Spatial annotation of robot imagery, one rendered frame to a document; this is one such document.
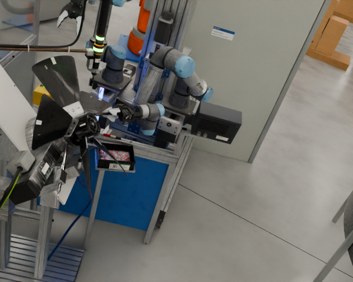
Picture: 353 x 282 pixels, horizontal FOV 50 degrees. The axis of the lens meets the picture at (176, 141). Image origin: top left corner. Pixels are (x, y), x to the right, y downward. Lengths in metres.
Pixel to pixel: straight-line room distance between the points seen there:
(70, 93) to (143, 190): 1.03
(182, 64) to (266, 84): 1.86
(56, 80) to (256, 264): 2.13
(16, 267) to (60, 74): 1.32
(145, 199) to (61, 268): 0.70
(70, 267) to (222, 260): 1.16
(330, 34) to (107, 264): 7.41
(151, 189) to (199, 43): 1.56
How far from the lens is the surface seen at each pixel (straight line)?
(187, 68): 2.07
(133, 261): 2.84
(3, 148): 1.96
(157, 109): 2.11
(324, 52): 9.17
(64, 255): 2.70
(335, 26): 9.05
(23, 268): 2.64
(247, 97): 3.82
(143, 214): 2.77
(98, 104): 2.06
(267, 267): 3.24
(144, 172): 2.51
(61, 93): 1.84
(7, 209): 2.09
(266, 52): 3.66
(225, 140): 2.31
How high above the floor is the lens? 2.22
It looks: 33 degrees down
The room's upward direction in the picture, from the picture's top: 18 degrees clockwise
